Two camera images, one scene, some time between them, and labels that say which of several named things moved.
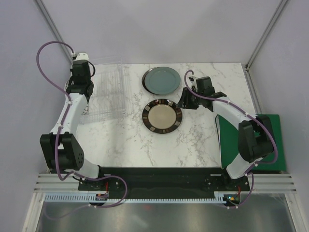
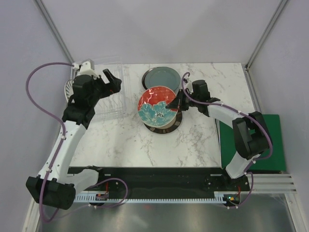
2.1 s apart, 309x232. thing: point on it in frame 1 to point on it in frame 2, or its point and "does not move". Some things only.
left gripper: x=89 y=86 to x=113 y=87
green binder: x=229 y=135 does not move
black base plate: x=163 y=181 does not move
